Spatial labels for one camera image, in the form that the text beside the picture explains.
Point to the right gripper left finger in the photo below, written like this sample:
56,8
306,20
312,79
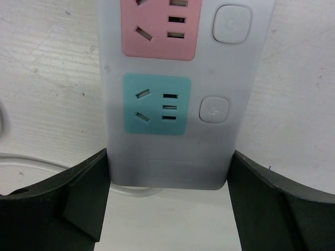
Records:
63,212

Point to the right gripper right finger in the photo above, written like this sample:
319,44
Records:
273,212

